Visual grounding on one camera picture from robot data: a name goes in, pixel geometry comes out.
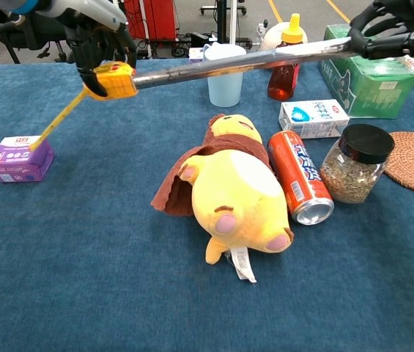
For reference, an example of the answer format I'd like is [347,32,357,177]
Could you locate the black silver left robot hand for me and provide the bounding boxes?
[36,0,138,98]

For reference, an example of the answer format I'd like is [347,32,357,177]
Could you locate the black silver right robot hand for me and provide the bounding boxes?
[347,0,414,62]

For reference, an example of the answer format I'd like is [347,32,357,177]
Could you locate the yellow tape measure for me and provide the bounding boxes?
[29,35,361,152]

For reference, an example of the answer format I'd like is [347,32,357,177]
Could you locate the green tissue pack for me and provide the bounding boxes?
[317,23,414,120]

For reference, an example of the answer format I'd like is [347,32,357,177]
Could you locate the red cabinet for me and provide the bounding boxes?
[124,0,178,42]

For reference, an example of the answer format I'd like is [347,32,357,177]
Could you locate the white purple carton box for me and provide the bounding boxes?
[188,47,206,66]

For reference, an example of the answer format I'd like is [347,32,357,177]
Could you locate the white blue milk carton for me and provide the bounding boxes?
[278,99,350,139]

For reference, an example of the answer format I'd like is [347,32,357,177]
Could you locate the honey bear squeeze bottle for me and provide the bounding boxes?
[267,13,305,101]

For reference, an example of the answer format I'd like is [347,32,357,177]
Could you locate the white upturned bowl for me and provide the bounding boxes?
[260,21,309,54]

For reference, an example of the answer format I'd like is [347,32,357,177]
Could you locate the small purple carton box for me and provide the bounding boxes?
[0,134,56,183]

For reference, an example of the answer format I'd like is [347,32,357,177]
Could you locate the light blue plastic cup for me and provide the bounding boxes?
[203,43,247,108]

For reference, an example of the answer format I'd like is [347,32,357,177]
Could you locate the clear jar black lid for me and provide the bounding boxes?
[319,123,396,205]

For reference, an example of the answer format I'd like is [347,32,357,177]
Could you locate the red soda can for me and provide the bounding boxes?
[267,130,336,226]

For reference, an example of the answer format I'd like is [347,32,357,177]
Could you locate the yellow plush toy brown hood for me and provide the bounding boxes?
[150,113,295,284]

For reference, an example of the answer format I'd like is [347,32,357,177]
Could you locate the blue table mat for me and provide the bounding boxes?
[0,56,414,352]

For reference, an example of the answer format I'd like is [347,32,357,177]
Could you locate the white vertical post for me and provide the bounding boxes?
[230,0,238,40]

